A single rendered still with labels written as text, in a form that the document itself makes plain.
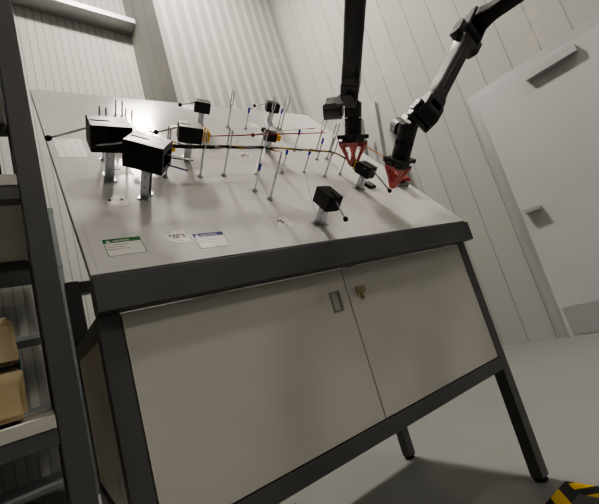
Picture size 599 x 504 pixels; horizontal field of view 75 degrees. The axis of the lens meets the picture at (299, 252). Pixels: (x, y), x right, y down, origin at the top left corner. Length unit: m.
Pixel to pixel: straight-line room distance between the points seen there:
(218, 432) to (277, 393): 0.15
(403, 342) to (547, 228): 2.64
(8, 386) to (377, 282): 0.84
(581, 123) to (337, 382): 3.03
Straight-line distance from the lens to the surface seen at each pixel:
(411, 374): 1.15
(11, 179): 0.82
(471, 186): 3.91
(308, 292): 0.97
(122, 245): 0.85
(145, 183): 1.01
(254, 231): 0.96
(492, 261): 3.87
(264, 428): 0.88
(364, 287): 1.08
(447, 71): 1.39
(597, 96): 3.66
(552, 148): 3.67
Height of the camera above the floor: 0.69
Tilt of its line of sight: 10 degrees up
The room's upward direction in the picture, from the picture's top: 16 degrees counter-clockwise
